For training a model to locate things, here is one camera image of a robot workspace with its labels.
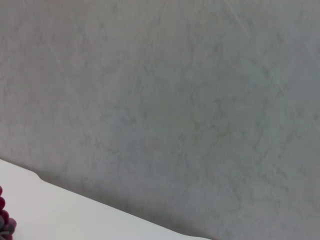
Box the dark red grape bunch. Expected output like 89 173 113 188
0 185 18 240

